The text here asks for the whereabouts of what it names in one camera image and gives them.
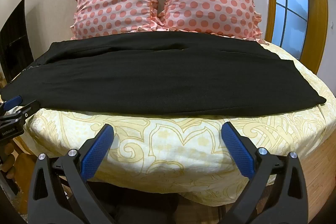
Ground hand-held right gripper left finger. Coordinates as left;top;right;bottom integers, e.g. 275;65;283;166
28;124;116;224

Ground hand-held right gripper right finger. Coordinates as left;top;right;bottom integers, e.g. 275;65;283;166
219;122;309;224

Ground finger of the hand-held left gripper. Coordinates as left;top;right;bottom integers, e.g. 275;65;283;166
12;100;40;123
0;96;23;113

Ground black pants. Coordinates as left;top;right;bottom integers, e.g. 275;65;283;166
0;32;327;117

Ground person's left hand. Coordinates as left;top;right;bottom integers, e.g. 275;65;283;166
0;142;17;180

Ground yellow patterned bed sheet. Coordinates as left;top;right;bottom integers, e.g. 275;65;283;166
25;42;336;207

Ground woven bamboo bed mat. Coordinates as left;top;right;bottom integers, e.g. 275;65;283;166
301;145;336;190

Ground wooden framed window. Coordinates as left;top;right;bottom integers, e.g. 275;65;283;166
264;0;330;77

